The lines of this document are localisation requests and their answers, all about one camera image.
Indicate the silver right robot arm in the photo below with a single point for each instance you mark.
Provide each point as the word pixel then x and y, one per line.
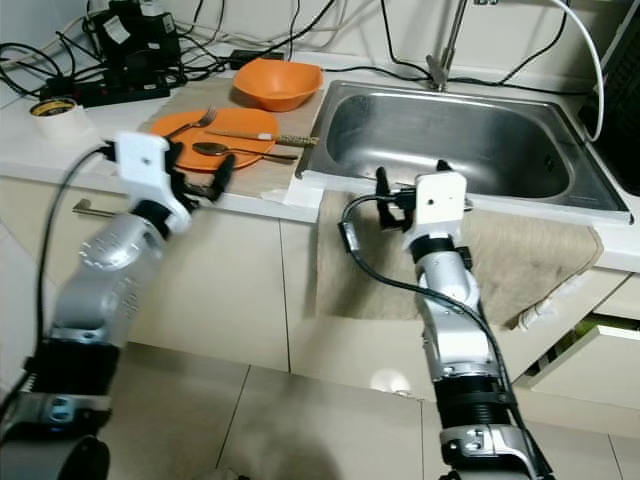
pixel 450 330

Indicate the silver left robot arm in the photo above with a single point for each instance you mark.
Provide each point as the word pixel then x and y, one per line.
pixel 100 290

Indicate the black power strip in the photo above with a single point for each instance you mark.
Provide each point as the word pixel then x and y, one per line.
pixel 110 94

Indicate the steel sink faucet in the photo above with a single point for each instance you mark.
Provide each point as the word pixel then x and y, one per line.
pixel 438 68

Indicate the white tape roll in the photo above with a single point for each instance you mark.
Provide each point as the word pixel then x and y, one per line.
pixel 58 122

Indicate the orange plastic plate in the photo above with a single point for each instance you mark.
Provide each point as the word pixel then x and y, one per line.
pixel 240 122

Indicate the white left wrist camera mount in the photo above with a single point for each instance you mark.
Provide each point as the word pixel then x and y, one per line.
pixel 145 165

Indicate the black power adapter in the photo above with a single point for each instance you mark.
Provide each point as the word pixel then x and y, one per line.
pixel 255 60

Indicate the beige hanging towel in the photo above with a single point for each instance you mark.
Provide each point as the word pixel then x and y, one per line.
pixel 540 270

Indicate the beige counter mat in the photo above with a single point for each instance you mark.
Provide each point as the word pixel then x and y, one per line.
pixel 200 95

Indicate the cream kitchen cabinet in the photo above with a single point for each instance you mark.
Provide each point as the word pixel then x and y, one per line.
pixel 220 290

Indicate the black charger device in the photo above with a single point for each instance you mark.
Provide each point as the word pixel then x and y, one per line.
pixel 130 42

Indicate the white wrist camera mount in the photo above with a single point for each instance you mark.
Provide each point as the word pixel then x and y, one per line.
pixel 438 205
pixel 145 165

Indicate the stainless steel sink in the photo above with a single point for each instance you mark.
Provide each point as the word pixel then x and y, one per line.
pixel 460 140

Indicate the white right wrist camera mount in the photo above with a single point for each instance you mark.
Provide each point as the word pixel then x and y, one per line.
pixel 438 205

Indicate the orange plastic bowl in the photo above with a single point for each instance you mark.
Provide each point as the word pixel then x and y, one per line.
pixel 278 85

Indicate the black appliance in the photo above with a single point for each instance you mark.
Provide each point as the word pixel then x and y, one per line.
pixel 620 110

